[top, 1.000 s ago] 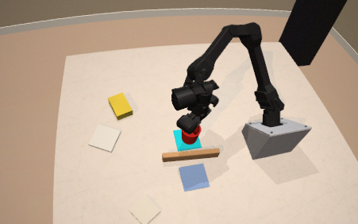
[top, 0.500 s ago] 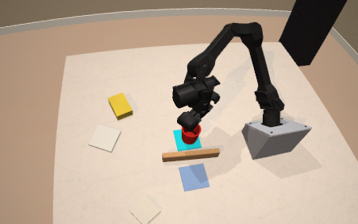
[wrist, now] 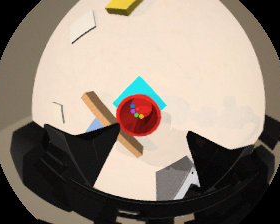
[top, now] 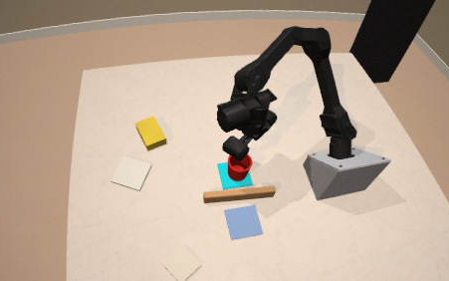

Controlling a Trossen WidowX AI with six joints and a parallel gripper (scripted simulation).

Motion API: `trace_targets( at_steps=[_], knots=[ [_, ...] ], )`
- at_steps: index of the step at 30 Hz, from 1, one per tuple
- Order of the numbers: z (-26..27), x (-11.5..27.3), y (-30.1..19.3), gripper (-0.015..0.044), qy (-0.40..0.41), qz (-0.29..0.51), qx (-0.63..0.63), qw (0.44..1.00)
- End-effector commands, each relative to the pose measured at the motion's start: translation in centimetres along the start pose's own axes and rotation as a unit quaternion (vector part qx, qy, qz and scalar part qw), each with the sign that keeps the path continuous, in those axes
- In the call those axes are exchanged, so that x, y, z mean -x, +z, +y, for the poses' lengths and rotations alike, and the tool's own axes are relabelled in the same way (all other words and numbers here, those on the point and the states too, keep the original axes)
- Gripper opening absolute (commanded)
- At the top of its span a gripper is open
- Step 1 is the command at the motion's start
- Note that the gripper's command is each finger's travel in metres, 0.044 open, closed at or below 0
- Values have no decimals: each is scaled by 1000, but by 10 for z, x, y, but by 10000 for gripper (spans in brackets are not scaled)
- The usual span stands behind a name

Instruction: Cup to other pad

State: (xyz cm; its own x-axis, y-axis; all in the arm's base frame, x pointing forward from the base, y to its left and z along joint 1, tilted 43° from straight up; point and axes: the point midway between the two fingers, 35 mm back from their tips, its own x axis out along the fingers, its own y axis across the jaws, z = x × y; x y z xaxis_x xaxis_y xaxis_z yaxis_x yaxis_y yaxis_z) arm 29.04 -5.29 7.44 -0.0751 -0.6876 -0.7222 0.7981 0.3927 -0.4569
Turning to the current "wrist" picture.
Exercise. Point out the yellow rectangular block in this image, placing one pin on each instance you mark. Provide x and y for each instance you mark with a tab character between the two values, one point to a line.
122	7

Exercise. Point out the wooden bar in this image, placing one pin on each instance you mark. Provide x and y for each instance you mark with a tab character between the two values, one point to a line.
101	112

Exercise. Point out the red cup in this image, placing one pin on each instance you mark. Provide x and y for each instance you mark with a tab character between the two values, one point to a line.
133	125

